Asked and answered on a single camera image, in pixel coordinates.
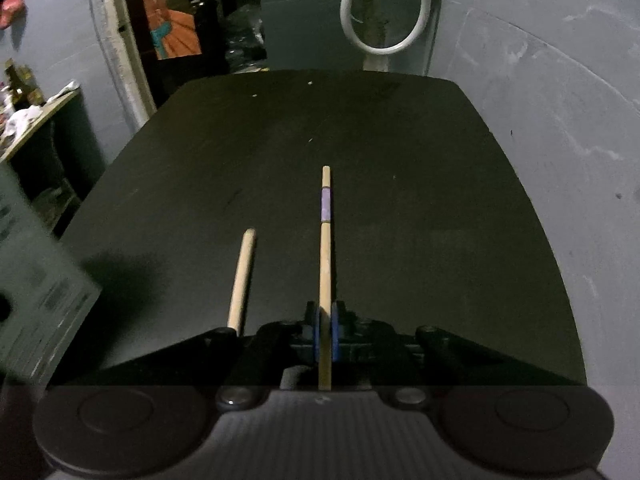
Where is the white flexible hose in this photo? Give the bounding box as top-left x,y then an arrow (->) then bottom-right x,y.
339,0 -> 433,57

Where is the white cloth on counter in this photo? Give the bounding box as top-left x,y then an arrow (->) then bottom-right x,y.
2,105 -> 42,140

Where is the white perforated utensil basket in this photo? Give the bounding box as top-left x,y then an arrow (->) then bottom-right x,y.
1,165 -> 100,384

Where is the plain wooden chopstick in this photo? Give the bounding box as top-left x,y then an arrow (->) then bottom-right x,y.
227,229 -> 256,335

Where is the wooden kitchen counter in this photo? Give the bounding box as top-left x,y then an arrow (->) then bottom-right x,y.
1,89 -> 80,162

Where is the red plastic bag on wall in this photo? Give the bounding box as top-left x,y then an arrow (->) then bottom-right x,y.
0,0 -> 26,30

